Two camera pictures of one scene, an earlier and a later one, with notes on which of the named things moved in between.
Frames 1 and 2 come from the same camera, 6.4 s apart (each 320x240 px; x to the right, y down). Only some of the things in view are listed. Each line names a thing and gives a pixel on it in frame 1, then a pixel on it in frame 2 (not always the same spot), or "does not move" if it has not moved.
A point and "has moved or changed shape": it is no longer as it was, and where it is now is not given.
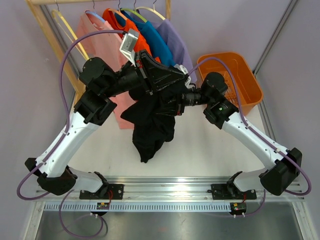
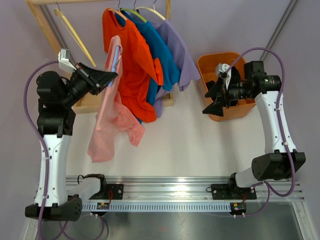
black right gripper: [180, 103] -> [214, 109]
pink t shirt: [111, 48] -> [111, 116]
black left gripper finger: [156, 76] -> [100, 78]
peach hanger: [119, 10] does not move
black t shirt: [153, 116] has moved or changed shape
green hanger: [134, 11] does not move
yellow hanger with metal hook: [58, 12] does not move
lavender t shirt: [175, 45] does not move
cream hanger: [152, 10] does not move
